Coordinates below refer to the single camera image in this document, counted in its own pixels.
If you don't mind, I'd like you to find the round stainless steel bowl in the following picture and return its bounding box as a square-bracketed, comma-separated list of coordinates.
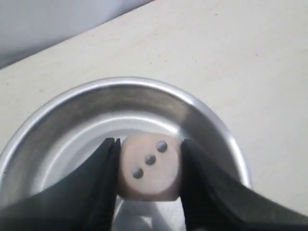
[0, 76, 253, 231]

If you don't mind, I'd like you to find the wooden die with black pips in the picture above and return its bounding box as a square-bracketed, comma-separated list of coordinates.
[118, 133, 182, 202]

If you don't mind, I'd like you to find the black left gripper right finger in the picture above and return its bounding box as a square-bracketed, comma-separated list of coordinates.
[180, 139, 308, 231]

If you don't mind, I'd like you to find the white backdrop curtain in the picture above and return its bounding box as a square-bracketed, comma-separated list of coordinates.
[0, 0, 148, 68]

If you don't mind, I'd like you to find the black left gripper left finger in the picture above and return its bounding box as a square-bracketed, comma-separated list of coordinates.
[0, 138, 121, 231]

